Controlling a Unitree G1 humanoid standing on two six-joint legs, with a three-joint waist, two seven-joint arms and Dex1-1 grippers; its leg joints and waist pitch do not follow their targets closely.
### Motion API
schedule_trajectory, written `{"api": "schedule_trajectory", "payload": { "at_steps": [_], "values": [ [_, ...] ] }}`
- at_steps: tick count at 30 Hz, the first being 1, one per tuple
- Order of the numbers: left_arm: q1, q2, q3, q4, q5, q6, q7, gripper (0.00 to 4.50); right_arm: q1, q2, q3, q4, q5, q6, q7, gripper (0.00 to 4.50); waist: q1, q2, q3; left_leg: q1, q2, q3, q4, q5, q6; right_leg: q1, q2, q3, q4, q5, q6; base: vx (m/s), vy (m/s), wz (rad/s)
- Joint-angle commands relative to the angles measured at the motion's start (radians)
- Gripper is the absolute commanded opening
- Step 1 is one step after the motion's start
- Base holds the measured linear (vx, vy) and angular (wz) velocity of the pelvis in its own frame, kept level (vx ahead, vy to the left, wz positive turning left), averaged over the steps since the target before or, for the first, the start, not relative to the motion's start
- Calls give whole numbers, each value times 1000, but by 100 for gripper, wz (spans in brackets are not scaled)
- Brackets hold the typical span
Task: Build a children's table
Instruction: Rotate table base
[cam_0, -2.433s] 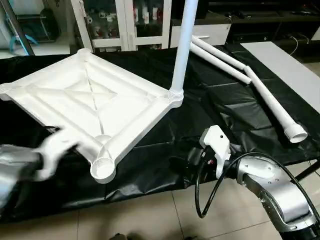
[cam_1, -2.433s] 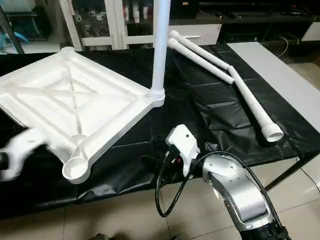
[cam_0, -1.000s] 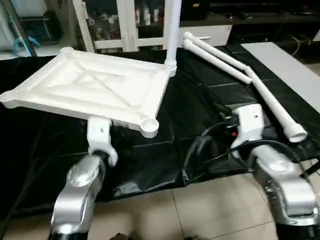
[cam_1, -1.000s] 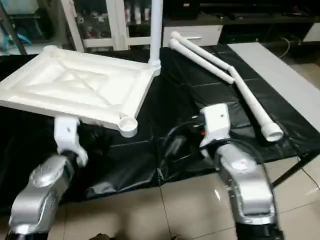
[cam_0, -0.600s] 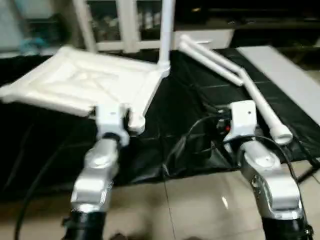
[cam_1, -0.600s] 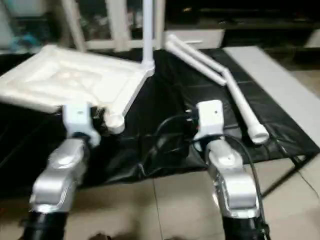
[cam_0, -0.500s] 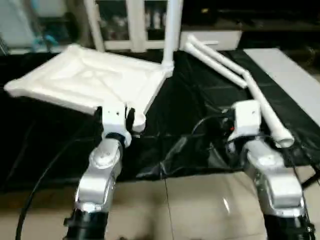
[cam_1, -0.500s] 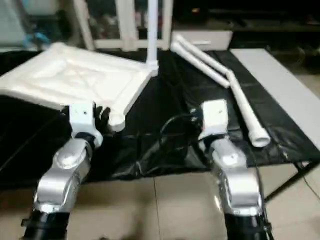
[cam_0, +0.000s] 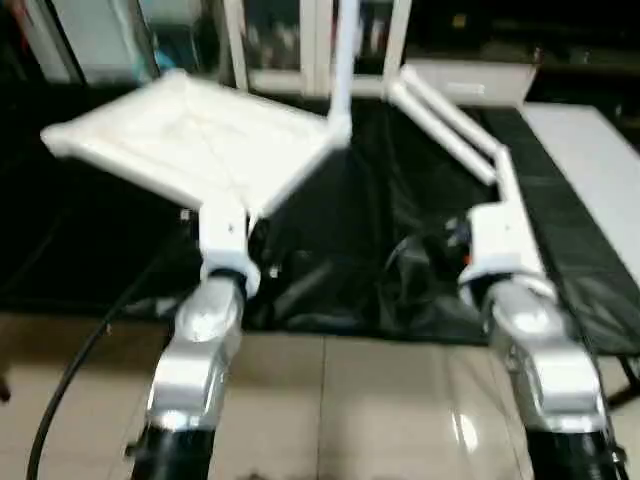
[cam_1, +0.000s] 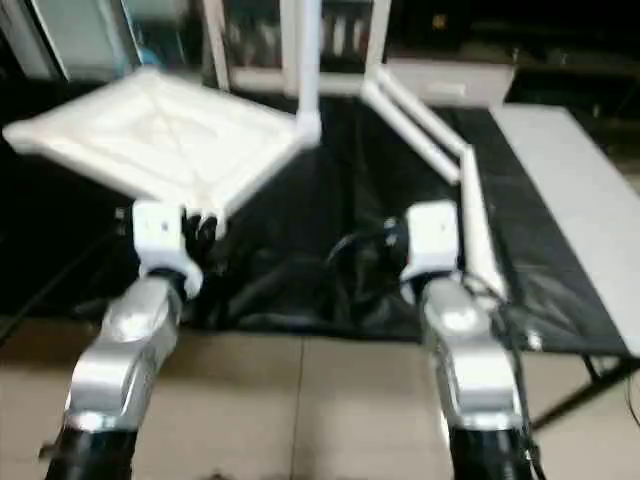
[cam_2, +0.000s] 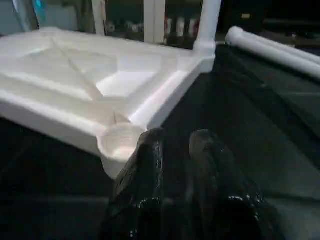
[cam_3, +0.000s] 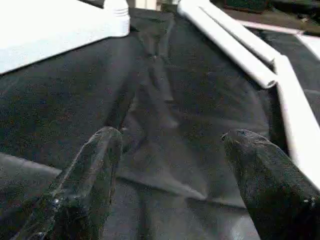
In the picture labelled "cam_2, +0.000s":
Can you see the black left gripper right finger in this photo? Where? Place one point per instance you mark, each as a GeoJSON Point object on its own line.
{"type": "Point", "coordinates": [220, 195]}

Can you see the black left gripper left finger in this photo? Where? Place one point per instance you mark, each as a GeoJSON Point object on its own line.
{"type": "Point", "coordinates": [137, 195]}

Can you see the white plastic table top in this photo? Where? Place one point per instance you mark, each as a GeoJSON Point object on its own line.
{"type": "Point", "coordinates": [75, 85]}

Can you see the black work mat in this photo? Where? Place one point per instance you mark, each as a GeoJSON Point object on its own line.
{"type": "Point", "coordinates": [260, 140]}

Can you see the white glass door cabinet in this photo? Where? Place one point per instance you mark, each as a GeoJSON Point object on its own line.
{"type": "Point", "coordinates": [150, 20]}

